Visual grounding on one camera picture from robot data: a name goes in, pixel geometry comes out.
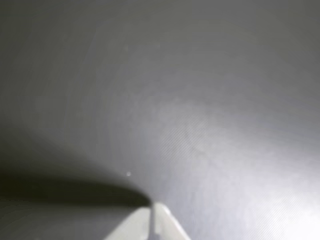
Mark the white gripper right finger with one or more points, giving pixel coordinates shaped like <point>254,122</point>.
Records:
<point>166,225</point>

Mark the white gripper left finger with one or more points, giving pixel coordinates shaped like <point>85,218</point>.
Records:
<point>132,227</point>

